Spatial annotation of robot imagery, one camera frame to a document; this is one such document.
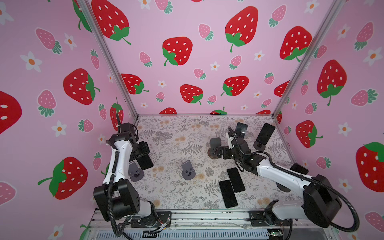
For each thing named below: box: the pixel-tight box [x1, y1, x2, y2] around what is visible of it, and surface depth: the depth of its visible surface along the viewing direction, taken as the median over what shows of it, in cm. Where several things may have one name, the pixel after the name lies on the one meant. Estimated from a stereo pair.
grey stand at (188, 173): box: [181, 160, 196, 181], surface depth 86 cm
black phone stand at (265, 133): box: [256, 123, 276, 145], surface depth 96 cm
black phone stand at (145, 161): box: [136, 154, 154, 170], surface depth 83 cm
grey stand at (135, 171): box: [128, 159, 144, 182], surface depth 86 cm
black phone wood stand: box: [219, 180, 238, 208], surface depth 83 cm
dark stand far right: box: [253, 141, 266, 151], surface depth 104 cm
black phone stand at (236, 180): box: [227, 167, 246, 193], surface depth 89 cm
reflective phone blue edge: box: [234, 122, 248, 139], surface depth 97 cm
